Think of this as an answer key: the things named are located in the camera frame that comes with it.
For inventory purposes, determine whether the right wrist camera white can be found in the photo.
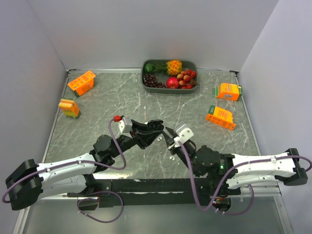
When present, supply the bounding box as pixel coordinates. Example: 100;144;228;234
174;124;194;144

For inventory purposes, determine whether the dark grape bunch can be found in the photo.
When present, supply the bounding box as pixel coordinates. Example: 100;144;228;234
142;73;166;88

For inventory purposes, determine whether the orange yellow carton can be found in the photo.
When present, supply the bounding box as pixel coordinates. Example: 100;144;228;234
58;98;80;118

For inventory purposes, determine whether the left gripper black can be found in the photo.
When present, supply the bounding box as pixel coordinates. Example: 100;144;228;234
110;119;161;158

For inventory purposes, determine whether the red lychee bunch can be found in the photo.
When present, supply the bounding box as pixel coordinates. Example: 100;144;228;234
176;69;199;89

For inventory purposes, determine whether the red apple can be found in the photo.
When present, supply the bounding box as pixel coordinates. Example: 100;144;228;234
166;77;179;89

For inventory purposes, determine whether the grey fruit tray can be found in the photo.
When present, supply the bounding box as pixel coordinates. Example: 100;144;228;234
140;59;199;94

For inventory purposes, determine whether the orange pineapple toy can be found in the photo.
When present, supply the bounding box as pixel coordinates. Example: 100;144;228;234
153;60;183;76

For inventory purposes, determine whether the orange juice carton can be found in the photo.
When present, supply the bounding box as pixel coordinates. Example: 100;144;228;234
68;70;96;97

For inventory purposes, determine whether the orange green box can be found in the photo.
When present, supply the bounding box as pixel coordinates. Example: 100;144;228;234
213;83;242;101

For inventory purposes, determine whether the orange flat box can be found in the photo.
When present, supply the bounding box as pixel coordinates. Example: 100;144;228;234
206;105;236;131

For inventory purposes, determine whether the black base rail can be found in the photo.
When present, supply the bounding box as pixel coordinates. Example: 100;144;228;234
67;177;244;209

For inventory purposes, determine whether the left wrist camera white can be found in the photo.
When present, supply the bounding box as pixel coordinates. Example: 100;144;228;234
114;116;133;134

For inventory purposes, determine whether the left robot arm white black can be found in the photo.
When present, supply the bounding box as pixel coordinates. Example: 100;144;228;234
2;116;164;211

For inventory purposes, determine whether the green lime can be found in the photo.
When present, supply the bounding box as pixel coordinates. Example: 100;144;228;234
144;63;154;73

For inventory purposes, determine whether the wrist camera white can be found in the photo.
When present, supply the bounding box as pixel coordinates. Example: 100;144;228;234
114;116;133;134
174;124;194;144

